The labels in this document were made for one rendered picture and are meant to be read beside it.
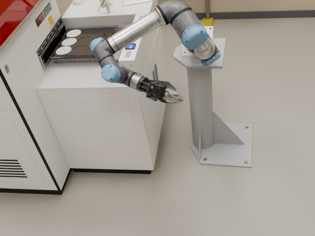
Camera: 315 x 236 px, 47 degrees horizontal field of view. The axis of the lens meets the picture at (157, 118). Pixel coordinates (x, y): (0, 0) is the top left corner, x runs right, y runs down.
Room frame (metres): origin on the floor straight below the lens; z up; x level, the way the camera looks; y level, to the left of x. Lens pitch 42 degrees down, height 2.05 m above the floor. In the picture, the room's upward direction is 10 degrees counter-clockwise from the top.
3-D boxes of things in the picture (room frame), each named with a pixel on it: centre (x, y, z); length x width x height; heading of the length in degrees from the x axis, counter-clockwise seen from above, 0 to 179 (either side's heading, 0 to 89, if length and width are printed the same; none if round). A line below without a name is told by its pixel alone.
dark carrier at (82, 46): (2.17, 0.39, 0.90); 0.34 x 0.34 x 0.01; 76
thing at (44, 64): (2.21, 0.59, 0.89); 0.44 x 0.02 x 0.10; 166
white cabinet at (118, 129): (2.22, 0.27, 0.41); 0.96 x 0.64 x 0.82; 166
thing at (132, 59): (2.02, 0.05, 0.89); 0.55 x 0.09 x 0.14; 166
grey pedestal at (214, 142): (1.91, -0.42, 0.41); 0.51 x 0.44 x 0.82; 72
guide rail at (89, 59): (2.04, 0.36, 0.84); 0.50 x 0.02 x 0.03; 76
